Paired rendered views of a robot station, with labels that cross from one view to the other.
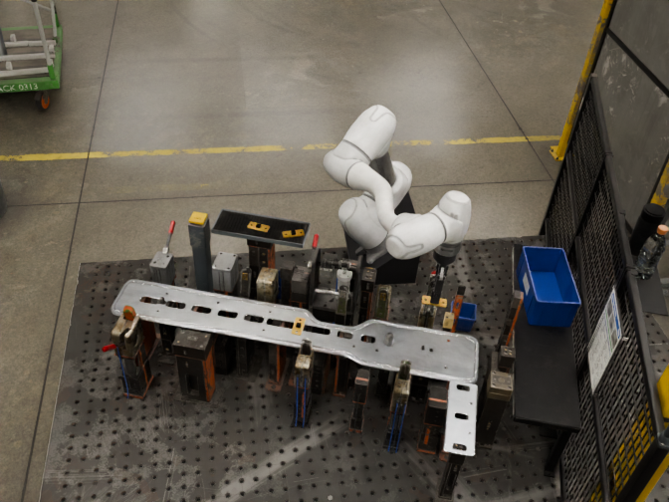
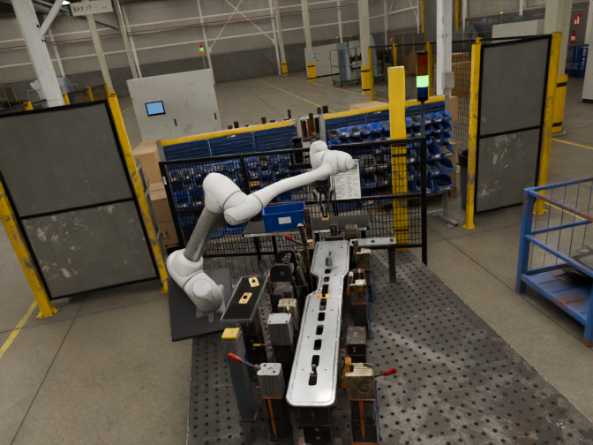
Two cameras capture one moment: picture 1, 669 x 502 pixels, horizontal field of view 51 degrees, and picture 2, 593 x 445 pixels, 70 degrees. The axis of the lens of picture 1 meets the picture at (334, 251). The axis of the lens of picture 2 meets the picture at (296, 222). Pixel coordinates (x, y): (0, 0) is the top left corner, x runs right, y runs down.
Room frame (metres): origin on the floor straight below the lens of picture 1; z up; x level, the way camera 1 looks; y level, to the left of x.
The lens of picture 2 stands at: (1.74, 1.99, 2.21)
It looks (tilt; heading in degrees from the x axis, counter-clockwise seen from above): 22 degrees down; 273
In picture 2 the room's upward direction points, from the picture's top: 8 degrees counter-clockwise
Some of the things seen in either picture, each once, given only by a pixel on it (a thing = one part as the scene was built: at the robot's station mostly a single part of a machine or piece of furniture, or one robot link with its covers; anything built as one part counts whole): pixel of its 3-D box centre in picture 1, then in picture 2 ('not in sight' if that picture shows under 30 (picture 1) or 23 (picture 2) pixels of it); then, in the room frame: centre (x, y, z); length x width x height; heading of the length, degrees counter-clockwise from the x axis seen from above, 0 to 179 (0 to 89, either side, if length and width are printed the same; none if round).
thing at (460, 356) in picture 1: (293, 328); (325, 299); (1.74, 0.13, 1.00); 1.38 x 0.22 x 0.02; 82
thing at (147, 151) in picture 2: not in sight; (168, 175); (4.04, -4.69, 0.52); 1.20 x 0.80 x 1.05; 98
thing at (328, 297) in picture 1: (334, 302); (289, 296); (1.93, -0.01, 0.94); 0.18 x 0.13 x 0.49; 82
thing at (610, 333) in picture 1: (605, 342); (344, 179); (1.50, -0.88, 1.30); 0.23 x 0.02 x 0.31; 172
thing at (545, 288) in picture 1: (546, 285); (284, 216); (1.96, -0.83, 1.09); 0.30 x 0.17 x 0.13; 1
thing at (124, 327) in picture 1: (132, 357); (363, 403); (1.64, 0.72, 0.88); 0.15 x 0.11 x 0.36; 172
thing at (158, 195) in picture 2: not in sight; (152, 203); (3.87, -3.30, 0.52); 1.21 x 0.81 x 1.05; 105
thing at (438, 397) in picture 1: (432, 420); not in sight; (1.48, -0.39, 0.84); 0.11 x 0.10 x 0.28; 172
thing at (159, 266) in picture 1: (166, 291); (275, 403); (1.99, 0.68, 0.88); 0.11 x 0.10 x 0.36; 172
